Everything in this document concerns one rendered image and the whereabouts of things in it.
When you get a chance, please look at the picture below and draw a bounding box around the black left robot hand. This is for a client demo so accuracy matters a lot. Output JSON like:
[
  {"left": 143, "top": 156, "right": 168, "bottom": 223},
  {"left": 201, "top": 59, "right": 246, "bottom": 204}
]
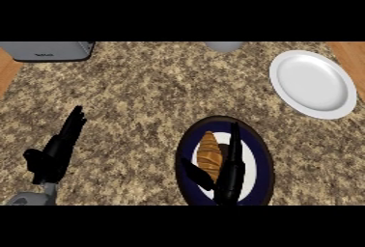
[{"left": 20, "top": 105, "right": 88, "bottom": 186}]

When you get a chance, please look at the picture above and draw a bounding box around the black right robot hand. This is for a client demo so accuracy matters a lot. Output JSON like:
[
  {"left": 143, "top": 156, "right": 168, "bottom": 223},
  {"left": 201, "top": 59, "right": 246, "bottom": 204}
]
[{"left": 178, "top": 122, "right": 248, "bottom": 206}]

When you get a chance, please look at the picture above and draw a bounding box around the dark blue rimmed plate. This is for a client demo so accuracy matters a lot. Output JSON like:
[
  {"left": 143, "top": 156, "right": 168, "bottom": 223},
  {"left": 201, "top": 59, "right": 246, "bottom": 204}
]
[{"left": 174, "top": 115, "right": 274, "bottom": 206}]

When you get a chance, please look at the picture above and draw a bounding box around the golden brown croissant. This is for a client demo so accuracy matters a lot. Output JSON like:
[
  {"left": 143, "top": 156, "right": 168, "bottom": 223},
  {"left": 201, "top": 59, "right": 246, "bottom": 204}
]
[{"left": 195, "top": 130, "right": 223, "bottom": 184}]

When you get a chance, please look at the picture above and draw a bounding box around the white plate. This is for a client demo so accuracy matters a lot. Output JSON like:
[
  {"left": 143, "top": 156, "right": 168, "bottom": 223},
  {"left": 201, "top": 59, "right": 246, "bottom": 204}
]
[{"left": 267, "top": 49, "right": 357, "bottom": 121}]

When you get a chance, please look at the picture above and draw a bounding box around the grey toaster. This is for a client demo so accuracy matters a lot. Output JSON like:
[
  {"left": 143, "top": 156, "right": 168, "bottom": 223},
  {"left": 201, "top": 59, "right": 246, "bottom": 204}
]
[{"left": 0, "top": 41, "right": 97, "bottom": 63}]

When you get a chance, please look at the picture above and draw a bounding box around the grey cylindrical container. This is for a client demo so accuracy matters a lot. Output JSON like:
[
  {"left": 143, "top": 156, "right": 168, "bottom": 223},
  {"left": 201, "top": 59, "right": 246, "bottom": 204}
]
[{"left": 203, "top": 41, "right": 245, "bottom": 54}]

